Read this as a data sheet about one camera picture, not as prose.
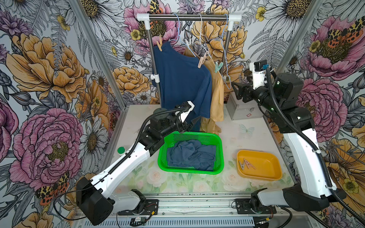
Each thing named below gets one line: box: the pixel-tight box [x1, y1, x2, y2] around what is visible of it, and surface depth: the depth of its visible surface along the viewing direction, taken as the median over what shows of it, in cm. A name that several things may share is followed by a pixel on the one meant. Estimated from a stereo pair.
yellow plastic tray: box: [236, 149, 283, 181], surface depth 90 cm
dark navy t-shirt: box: [152, 40, 212, 132], surface depth 75 cm
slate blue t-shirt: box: [167, 139, 217, 171], surface depth 87 cm
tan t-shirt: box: [183, 45, 225, 135], surface depth 67 cm
